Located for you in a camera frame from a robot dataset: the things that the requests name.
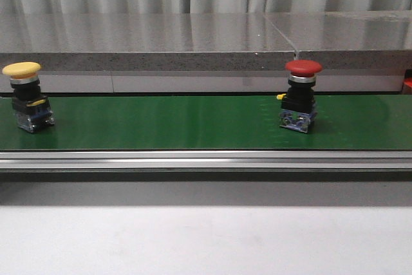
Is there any aluminium conveyor side rail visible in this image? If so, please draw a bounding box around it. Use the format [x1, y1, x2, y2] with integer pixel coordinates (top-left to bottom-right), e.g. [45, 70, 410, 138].
[1, 150, 411, 172]

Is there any red mushroom push button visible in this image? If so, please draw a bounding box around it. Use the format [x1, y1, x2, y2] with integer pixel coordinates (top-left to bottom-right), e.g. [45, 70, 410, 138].
[277, 60, 323, 133]

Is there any grey stone slab right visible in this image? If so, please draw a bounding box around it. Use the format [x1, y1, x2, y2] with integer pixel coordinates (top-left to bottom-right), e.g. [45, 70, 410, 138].
[265, 10, 411, 74]

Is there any yellow mushroom push button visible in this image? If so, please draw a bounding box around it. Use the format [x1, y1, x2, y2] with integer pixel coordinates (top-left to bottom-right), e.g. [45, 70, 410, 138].
[2, 61, 55, 133]

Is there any grey stone countertop slab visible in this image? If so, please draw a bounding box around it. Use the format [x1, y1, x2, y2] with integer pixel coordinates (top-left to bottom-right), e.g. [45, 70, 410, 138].
[1, 14, 294, 73]

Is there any red object at right edge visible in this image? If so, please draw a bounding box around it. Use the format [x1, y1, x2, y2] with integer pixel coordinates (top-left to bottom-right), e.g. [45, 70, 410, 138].
[401, 77, 412, 95]

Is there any green conveyor belt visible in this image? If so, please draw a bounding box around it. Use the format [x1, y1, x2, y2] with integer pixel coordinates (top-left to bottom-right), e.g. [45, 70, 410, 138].
[1, 95, 411, 151]

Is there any white cabinet front panel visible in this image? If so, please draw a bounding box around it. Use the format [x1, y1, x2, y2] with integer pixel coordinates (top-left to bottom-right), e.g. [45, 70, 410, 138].
[0, 69, 405, 94]

